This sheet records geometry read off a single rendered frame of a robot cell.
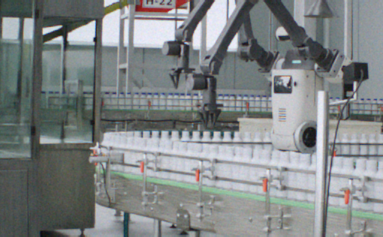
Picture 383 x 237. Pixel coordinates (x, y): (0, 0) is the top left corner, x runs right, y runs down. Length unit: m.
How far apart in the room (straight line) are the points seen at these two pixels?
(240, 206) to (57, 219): 5.44
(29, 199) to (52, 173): 2.16
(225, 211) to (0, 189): 3.18
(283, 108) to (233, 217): 0.91
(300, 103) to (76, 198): 4.93
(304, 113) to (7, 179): 2.87
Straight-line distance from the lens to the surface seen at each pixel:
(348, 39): 10.15
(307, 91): 4.50
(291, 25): 4.29
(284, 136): 4.55
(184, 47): 4.48
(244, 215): 3.74
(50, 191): 9.03
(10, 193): 6.83
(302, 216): 3.46
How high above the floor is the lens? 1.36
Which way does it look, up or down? 3 degrees down
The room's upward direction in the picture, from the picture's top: 1 degrees clockwise
